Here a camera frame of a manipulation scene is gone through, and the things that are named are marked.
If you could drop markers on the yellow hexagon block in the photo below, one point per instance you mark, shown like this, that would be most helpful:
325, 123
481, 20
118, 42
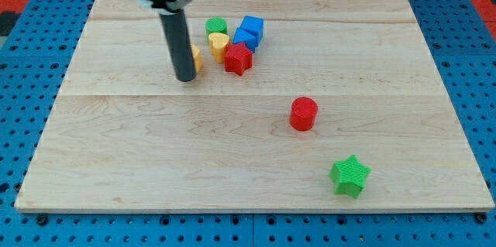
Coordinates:
197, 57

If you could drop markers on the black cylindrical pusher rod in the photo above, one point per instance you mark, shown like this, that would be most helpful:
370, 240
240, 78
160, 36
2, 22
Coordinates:
178, 42

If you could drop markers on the red star block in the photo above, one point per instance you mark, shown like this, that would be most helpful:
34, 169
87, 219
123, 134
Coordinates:
238, 58

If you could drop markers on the red cylinder block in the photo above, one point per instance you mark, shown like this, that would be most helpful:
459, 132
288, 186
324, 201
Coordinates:
303, 113

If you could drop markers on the yellow heart block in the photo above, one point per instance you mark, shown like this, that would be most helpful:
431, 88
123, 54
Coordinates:
217, 44

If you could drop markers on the blue angular block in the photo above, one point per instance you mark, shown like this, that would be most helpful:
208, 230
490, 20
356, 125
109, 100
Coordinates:
242, 36

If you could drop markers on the blue cube block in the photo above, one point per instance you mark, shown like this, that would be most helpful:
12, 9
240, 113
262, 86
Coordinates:
254, 26

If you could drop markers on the green cylinder block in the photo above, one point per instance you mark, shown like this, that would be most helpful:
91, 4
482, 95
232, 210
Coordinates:
216, 25

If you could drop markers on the green star block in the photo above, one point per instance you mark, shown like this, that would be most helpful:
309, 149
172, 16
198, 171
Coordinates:
349, 176

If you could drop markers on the wooden board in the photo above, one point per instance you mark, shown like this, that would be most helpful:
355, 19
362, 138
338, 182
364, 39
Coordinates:
125, 136

